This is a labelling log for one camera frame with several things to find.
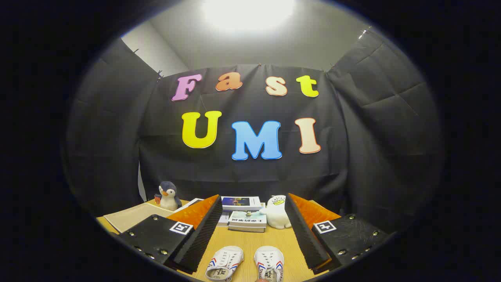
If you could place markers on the thin white paper booklet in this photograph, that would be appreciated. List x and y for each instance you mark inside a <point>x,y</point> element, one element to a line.
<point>224,219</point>

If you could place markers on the white portrait cover book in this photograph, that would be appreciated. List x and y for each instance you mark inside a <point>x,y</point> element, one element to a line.
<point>191,203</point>

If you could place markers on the blue photo cover book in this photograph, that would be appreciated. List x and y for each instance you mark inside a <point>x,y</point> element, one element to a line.
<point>239,203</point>

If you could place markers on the white duck plush toy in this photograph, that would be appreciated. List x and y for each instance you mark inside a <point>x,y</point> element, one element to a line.
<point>277,215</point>

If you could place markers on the white canvas shoe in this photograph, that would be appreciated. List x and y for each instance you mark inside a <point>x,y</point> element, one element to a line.
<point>226,262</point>
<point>269,260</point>

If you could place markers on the grey penguin plush toy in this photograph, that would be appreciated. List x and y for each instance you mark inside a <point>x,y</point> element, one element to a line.
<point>169,196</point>

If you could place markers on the pale sky cover book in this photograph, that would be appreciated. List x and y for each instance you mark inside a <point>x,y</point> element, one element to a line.
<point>247,221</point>

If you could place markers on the bright ceiling light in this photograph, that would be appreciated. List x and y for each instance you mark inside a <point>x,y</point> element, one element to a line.
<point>248,11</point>

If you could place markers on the beige fabric storage box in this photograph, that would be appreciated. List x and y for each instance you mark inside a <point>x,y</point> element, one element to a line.
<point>131,217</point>

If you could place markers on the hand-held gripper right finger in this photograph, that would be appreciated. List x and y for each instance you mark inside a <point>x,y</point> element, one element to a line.
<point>303,235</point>

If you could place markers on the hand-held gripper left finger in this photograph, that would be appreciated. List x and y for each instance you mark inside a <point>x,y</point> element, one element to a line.
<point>203,239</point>

